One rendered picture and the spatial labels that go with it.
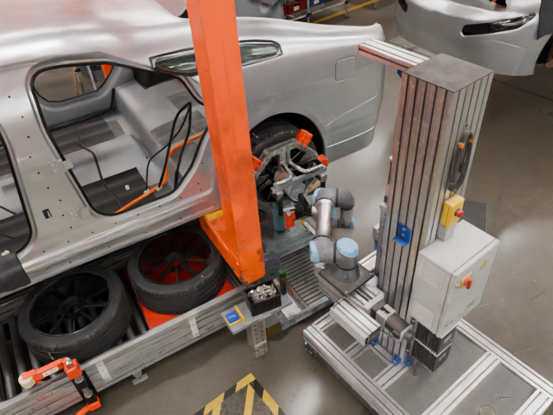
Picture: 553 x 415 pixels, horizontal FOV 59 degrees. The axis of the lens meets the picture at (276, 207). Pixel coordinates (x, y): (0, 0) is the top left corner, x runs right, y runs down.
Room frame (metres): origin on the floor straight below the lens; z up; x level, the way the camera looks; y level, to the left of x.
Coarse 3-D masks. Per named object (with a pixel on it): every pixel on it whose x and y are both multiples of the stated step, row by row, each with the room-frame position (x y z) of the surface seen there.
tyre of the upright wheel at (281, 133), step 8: (264, 120) 2.95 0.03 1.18; (272, 120) 2.96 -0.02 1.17; (280, 120) 2.99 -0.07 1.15; (256, 128) 2.86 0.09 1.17; (264, 128) 2.84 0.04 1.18; (272, 128) 2.83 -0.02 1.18; (280, 128) 2.84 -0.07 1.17; (288, 128) 2.85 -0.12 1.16; (296, 128) 2.91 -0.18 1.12; (256, 136) 2.79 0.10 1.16; (264, 136) 2.76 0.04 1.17; (272, 136) 2.76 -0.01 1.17; (280, 136) 2.77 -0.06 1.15; (288, 136) 2.80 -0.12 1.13; (256, 144) 2.71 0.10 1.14; (264, 144) 2.72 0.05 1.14; (272, 144) 2.74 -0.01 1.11; (312, 144) 2.89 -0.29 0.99; (256, 152) 2.69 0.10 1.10
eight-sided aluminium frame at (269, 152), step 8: (280, 144) 2.73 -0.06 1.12; (288, 144) 2.72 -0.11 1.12; (296, 144) 2.73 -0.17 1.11; (264, 152) 2.66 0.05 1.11; (272, 152) 2.65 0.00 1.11; (280, 152) 2.67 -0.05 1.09; (312, 152) 2.79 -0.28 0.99; (264, 160) 2.62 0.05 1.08; (256, 176) 2.59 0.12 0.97; (304, 184) 2.81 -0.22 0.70; (312, 184) 2.79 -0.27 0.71; (256, 192) 2.58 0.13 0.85; (304, 192) 2.76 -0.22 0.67; (288, 200) 2.74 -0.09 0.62; (264, 208) 2.60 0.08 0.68
